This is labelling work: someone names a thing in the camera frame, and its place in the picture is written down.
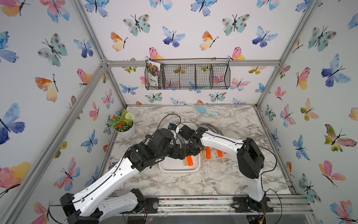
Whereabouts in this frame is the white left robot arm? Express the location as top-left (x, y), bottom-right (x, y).
top-left (60, 124), bottom-right (202, 224)

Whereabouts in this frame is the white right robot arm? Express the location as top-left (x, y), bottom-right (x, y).
top-left (175, 125), bottom-right (266, 211)

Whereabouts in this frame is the white plastic storage tray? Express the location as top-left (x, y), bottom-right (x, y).
top-left (159, 123), bottom-right (201, 173)

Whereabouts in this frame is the yellow label wooden sickle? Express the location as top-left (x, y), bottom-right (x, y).
top-left (200, 123), bottom-right (223, 135)

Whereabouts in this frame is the light blue plastic trowel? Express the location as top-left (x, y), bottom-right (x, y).
top-left (195, 106), bottom-right (220, 116)

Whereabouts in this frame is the potted artificial flower plant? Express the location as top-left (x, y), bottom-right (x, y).
top-left (110, 109), bottom-right (136, 139)

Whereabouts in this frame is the flower seed packet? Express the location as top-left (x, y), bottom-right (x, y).
top-left (146, 60), bottom-right (161, 87)

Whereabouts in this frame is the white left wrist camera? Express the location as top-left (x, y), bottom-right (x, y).
top-left (168, 123), bottom-right (178, 132)

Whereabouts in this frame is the black wire wall basket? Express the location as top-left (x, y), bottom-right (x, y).
top-left (145, 58), bottom-right (231, 91)

